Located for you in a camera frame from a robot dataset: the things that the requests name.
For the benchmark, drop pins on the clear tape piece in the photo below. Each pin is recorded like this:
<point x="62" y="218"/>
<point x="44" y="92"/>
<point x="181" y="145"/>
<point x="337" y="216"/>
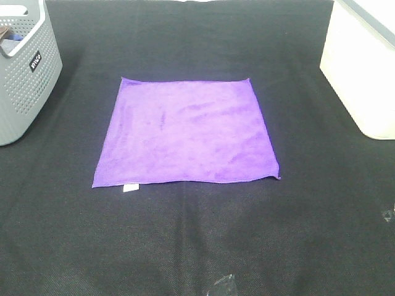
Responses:
<point x="389" y="216"/>
<point x="225" y="286"/>

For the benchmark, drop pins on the black table cloth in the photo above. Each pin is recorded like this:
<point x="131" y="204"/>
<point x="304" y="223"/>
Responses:
<point x="319" y="230"/>

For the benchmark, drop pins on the clear tape piece bottom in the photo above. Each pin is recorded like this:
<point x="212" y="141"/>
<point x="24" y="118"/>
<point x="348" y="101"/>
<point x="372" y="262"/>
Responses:
<point x="225" y="286"/>

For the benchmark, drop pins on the white plastic storage bin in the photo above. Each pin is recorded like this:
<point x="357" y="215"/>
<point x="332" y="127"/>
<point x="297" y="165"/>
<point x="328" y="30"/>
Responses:
<point x="358" y="62"/>

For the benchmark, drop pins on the purple microfiber towel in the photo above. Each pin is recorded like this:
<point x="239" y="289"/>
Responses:
<point x="204" y="131"/>

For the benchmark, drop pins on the clear tape piece right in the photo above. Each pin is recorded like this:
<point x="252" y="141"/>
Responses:
<point x="389" y="216"/>

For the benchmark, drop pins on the clothes inside grey basket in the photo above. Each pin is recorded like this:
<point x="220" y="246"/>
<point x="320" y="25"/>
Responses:
<point x="9" y="40"/>

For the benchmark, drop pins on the grey perforated laundry basket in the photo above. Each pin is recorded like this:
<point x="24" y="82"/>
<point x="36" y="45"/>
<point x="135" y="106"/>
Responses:
<point x="30" y="71"/>

